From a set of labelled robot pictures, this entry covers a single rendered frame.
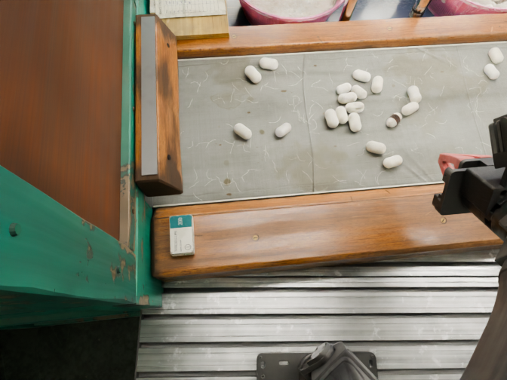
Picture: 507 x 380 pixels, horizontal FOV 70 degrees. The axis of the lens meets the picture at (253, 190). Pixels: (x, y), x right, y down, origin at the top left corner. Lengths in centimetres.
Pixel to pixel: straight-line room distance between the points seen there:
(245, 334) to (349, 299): 19
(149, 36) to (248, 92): 20
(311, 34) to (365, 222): 39
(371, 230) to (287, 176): 17
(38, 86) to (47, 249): 13
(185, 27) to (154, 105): 24
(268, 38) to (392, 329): 59
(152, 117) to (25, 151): 29
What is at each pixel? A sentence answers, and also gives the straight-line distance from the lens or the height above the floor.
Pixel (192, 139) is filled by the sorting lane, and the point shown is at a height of 74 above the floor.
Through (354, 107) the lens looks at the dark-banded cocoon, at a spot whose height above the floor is 76.
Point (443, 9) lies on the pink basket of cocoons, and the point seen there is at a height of 71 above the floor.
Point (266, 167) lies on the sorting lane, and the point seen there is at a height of 74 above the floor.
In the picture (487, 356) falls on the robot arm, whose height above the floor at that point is 107.
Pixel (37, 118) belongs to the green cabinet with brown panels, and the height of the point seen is 108.
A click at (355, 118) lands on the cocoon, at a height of 76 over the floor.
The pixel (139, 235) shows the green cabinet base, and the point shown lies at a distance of 54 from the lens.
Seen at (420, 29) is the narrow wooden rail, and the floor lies 76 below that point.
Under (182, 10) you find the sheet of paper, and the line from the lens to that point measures 80.
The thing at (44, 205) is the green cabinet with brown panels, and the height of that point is 109.
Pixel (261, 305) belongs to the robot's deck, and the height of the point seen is 67.
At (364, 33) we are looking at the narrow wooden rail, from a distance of 82.
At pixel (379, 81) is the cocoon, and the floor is 76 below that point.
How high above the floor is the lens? 133
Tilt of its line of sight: 71 degrees down
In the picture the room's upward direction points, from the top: 7 degrees clockwise
